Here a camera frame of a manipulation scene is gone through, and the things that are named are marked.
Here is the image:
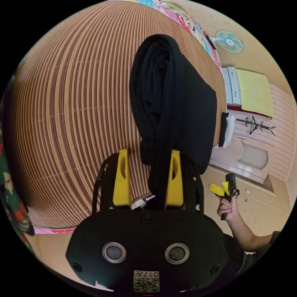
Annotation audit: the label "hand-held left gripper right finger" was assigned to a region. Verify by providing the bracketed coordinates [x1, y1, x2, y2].
[165, 149, 184, 207]

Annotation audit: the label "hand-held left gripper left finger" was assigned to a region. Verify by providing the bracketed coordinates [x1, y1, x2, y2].
[112, 149, 133, 207]

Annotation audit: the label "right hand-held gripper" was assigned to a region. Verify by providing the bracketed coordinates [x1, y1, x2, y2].
[209, 173, 240, 221]

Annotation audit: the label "black pants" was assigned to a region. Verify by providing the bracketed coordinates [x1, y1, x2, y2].
[129, 34, 217, 210]

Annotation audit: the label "person's right forearm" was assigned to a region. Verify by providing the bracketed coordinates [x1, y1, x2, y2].
[225, 214, 275, 252]

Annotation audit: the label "person's right hand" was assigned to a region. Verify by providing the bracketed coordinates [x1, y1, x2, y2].
[217, 195, 240, 222]

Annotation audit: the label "pink door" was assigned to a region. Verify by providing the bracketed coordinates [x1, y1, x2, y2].
[209, 135, 277, 193]

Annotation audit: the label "pile of clothes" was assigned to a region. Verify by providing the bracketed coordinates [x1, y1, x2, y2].
[219, 112, 237, 148]

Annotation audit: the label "black coat rack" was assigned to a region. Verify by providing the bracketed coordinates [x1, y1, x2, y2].
[235, 116, 277, 136]

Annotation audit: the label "person's body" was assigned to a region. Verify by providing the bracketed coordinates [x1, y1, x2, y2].
[222, 230, 283, 278]

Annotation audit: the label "bed with woven striped mat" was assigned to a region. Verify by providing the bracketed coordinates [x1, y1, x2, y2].
[2, 0, 229, 235]

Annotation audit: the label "grey drawer cabinet with yellow cloth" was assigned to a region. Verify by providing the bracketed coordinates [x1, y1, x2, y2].
[222, 67, 275, 120]

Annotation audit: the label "green red patterned cloth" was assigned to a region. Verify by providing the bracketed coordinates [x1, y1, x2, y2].
[0, 143, 36, 246]

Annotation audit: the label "white and teal fan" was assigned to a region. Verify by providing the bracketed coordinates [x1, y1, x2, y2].
[210, 29, 244, 54]

